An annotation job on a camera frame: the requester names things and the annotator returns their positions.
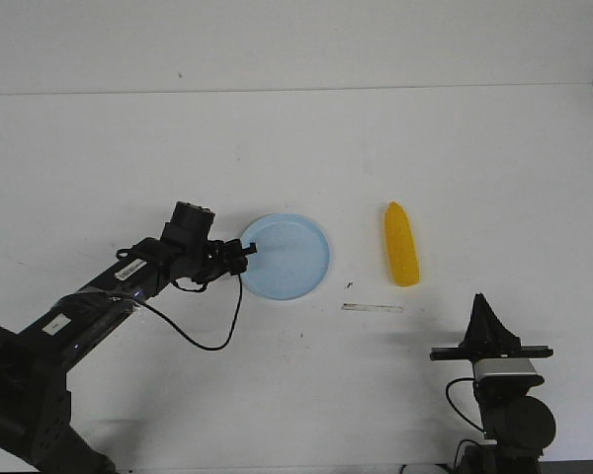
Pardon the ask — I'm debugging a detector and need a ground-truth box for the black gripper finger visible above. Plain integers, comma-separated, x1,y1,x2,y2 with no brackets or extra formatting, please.
239,242,257,256
462,293,485,348
483,298,520,349

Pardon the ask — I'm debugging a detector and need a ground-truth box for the yellow corn cob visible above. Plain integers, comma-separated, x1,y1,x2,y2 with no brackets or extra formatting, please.
384,201,421,287

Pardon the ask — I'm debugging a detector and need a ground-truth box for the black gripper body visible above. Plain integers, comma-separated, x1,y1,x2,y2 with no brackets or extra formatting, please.
190,239,247,284
429,346,553,361

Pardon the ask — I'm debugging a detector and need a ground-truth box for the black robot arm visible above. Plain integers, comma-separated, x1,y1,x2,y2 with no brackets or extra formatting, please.
430,293,556,473
0,201,257,473

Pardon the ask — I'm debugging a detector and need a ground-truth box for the light blue round plate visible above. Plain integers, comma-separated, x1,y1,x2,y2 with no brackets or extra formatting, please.
241,213,331,301

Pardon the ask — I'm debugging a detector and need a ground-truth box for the white object at bottom edge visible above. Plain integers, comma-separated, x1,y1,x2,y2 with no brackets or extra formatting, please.
398,463,448,474

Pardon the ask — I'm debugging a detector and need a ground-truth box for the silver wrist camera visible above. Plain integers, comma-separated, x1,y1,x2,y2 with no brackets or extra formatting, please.
472,357,545,387

